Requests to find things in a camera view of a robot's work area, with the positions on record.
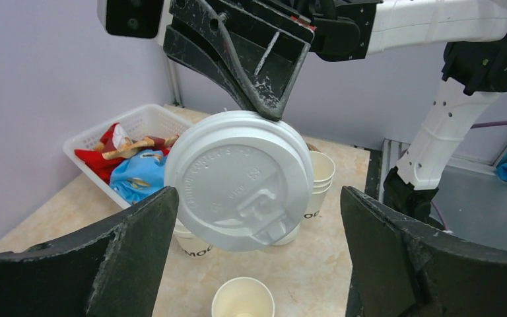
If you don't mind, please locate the stack of white lids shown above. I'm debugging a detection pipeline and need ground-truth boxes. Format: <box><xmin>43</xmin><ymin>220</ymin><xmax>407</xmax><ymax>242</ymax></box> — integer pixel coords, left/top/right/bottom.
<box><xmin>273</xmin><ymin>224</ymin><xmax>301</xmax><ymax>246</ymax></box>

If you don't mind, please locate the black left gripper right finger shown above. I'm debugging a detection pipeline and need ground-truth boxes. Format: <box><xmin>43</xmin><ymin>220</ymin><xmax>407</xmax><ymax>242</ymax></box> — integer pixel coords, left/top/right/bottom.
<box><xmin>340</xmin><ymin>186</ymin><xmax>507</xmax><ymax>316</ymax></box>

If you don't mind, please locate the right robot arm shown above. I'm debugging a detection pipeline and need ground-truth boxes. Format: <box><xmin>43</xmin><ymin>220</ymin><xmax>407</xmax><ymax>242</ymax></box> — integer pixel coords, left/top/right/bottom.
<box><xmin>96</xmin><ymin>1</ymin><xmax>507</xmax><ymax>228</ymax></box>

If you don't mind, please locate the red snack packet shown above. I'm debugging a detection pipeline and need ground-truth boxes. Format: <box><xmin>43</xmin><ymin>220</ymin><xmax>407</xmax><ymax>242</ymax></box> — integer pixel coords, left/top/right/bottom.
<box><xmin>73</xmin><ymin>122</ymin><xmax>180</xmax><ymax>184</ymax></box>

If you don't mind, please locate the white plastic basket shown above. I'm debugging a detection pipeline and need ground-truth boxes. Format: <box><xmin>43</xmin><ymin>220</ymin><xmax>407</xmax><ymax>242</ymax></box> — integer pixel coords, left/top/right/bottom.
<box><xmin>63</xmin><ymin>104</ymin><xmax>193</xmax><ymax>209</ymax></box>

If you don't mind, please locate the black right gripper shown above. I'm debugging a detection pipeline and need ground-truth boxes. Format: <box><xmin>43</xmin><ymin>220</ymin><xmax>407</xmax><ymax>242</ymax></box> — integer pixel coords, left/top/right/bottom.
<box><xmin>97</xmin><ymin>0</ymin><xmax>315</xmax><ymax>122</ymax></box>

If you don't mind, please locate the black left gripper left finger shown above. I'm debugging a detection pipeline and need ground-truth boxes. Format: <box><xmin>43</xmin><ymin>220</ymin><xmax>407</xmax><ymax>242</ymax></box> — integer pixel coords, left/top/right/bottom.
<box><xmin>0</xmin><ymin>186</ymin><xmax>178</xmax><ymax>316</ymax></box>

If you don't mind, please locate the stack of paper cups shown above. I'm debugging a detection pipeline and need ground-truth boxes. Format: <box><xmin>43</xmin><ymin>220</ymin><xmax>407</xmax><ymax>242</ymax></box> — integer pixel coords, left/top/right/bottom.
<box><xmin>304</xmin><ymin>151</ymin><xmax>336</xmax><ymax>219</ymax></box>

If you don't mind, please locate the white paper cup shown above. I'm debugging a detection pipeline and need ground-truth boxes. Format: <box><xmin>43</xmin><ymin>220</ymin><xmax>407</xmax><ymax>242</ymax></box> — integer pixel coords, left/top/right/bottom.
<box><xmin>211</xmin><ymin>277</ymin><xmax>275</xmax><ymax>317</ymax></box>
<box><xmin>173</xmin><ymin>220</ymin><xmax>213</xmax><ymax>259</ymax></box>

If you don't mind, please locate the blue snack packet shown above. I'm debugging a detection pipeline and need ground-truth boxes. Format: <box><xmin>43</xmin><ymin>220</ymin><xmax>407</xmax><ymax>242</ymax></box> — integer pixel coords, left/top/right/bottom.
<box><xmin>109</xmin><ymin>149</ymin><xmax>166</xmax><ymax>205</ymax></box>

